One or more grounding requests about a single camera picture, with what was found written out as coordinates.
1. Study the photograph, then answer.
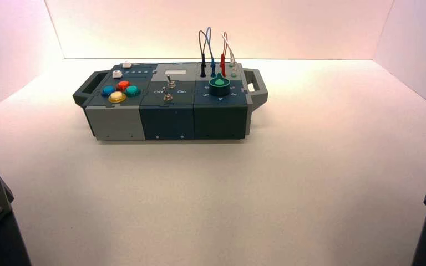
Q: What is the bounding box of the blue jumper cable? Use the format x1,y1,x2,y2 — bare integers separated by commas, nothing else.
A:
205,26,217,78

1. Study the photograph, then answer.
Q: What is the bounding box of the red jumper cable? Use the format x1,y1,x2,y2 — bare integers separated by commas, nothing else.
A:
219,32,229,78

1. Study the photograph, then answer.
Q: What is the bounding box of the white jumper cable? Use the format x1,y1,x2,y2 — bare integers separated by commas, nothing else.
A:
220,33,237,68

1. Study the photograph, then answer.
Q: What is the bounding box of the yellow round push button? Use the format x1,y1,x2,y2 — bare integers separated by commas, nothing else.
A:
108,91,128,104

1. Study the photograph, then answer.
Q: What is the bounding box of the grey and blue control box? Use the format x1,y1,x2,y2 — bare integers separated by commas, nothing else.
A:
72,62,269,142

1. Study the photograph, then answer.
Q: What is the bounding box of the black plug grey jumper cable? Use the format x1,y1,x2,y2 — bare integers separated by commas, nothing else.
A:
198,30,209,78

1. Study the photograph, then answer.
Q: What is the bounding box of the green rotary knob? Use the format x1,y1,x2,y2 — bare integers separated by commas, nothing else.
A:
209,73,231,98

